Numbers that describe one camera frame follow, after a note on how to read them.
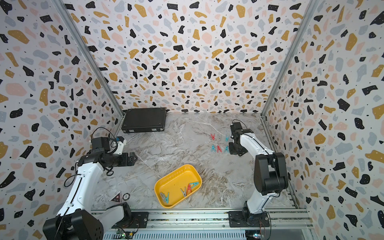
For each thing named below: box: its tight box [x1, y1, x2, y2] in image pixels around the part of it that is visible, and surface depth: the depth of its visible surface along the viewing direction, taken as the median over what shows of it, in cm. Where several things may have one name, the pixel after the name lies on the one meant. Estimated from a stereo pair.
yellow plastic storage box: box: [154, 164, 203, 208], surface depth 87 cm
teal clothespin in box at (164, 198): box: [160, 192, 169, 204], surface depth 81 cm
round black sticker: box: [122, 192, 130, 201], surface depth 83 cm
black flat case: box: [121, 107, 166, 133], surface depth 120 cm
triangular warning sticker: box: [109, 190, 122, 203], surface depth 82 cm
